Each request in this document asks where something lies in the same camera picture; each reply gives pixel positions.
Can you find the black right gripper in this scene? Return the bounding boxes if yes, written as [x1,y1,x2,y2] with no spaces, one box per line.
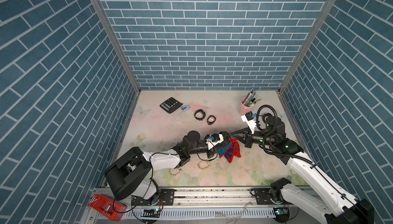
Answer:
[231,127,274,149]

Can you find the red blue towel cloth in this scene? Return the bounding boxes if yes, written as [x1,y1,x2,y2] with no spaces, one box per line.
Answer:
[218,139,241,164]

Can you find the gold watch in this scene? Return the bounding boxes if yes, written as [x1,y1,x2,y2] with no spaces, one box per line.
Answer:
[197,161,210,171]
[169,167,182,176]

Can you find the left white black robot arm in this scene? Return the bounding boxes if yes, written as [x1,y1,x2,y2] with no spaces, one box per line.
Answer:
[104,130,231,205]

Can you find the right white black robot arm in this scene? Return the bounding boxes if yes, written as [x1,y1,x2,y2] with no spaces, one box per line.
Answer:
[231,112,375,224]

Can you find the pink pen holder cup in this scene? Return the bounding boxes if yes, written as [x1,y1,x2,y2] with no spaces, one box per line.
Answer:
[238,97,254,116]

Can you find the pens in cup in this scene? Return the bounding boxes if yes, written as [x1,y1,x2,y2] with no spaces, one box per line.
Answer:
[242,89,260,107]

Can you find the light blue stapler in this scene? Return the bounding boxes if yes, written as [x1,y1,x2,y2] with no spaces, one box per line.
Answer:
[181,105,190,112]

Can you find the black desktop calculator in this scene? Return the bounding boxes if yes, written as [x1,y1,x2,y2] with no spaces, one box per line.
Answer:
[160,97,183,114]

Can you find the red box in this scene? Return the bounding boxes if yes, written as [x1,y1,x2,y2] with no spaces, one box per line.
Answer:
[88,194,126,222]

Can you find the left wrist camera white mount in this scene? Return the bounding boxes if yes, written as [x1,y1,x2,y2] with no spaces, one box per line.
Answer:
[205,133,223,150]

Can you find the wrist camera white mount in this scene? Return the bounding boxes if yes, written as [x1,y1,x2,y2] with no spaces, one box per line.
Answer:
[241,111,257,134]
[205,133,223,150]

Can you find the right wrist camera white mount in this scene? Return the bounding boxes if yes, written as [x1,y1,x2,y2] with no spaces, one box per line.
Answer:
[241,111,257,134]

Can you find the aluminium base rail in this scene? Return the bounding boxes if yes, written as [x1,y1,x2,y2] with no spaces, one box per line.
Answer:
[88,186,341,222]

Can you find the black corrugated cable hose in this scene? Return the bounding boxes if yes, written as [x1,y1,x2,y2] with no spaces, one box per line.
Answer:
[255,104,314,166]

